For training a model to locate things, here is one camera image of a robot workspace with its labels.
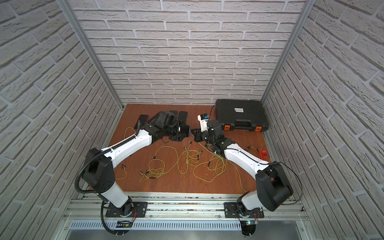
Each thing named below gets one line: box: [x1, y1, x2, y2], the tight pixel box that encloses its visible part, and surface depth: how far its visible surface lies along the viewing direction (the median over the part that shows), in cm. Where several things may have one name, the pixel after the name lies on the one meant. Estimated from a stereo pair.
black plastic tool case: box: [215, 99, 269, 132], surface depth 112 cm
